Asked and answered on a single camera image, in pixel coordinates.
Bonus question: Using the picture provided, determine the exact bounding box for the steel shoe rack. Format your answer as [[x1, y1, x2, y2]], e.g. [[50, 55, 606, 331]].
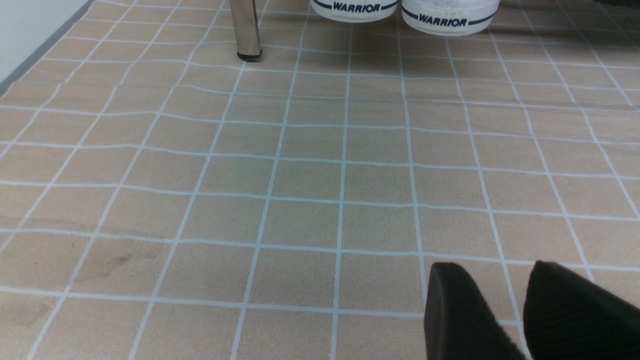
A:
[[229, 0, 262, 63]]

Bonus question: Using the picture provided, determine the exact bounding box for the navy canvas sneaker right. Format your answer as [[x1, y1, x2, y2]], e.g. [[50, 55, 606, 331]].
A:
[[400, 0, 500, 37]]

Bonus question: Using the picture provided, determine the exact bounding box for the navy canvas sneaker left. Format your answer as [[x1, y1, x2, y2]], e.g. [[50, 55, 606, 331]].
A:
[[310, 0, 400, 23]]

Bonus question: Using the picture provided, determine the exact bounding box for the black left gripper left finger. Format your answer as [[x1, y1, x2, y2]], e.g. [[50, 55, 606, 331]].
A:
[[423, 262, 526, 360]]

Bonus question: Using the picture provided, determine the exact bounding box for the navy canvas sneaker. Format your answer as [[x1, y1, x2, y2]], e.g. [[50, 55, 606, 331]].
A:
[[310, 0, 400, 23], [400, 0, 500, 37]]

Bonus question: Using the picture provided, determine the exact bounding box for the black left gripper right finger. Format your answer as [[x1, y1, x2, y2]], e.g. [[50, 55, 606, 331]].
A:
[[523, 260, 640, 360]]

